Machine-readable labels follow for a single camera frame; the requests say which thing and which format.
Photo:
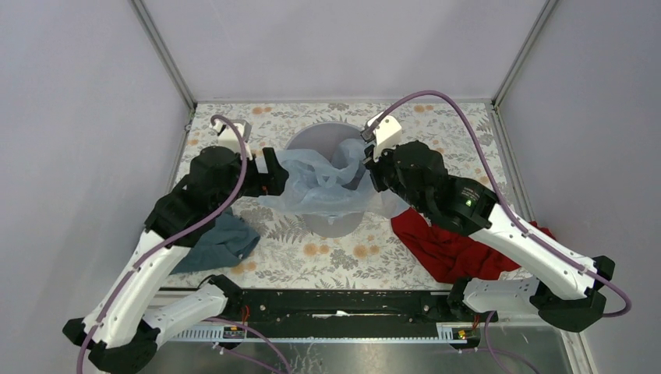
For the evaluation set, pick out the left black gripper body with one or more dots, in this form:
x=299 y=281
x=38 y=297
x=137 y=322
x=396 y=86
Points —
x=252 y=184

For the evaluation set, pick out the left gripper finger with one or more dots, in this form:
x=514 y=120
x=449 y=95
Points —
x=270 y=158
x=273 y=183

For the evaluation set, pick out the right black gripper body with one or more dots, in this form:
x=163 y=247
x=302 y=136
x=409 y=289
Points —
x=387 y=166

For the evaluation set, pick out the light blue plastic trash bag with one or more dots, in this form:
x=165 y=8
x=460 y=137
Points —
x=331 y=188

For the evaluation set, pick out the grey plastic trash bin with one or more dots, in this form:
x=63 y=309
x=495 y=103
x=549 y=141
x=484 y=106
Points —
x=324 y=138

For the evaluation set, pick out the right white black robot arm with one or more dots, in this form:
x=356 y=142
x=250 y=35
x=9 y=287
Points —
x=560 y=290

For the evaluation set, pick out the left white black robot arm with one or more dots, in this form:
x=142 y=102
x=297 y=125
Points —
x=120 y=335

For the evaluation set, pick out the teal blue cloth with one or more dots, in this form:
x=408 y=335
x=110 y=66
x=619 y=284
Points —
x=226 y=244

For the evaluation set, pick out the floral patterned table mat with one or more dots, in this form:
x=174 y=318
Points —
x=288 y=254

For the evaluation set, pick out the red cloth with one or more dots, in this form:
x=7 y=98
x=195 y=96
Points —
x=447 y=256

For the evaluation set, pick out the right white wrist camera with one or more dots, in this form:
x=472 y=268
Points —
x=384 y=134

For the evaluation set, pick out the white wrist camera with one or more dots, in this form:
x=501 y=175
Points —
x=384 y=134
x=226 y=137

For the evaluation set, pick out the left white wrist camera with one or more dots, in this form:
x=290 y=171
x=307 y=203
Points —
x=226 y=137

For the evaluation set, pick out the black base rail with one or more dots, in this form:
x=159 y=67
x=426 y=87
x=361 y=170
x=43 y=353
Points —
x=316 y=307

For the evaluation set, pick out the grey slotted cable duct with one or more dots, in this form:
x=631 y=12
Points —
x=414 y=333

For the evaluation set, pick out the left aluminium frame post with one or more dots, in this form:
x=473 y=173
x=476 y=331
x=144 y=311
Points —
x=152 y=32

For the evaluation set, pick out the aluminium frame post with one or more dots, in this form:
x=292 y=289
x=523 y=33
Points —
x=530 y=40
x=152 y=32

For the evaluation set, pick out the right aluminium frame post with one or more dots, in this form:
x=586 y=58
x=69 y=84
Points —
x=530 y=40

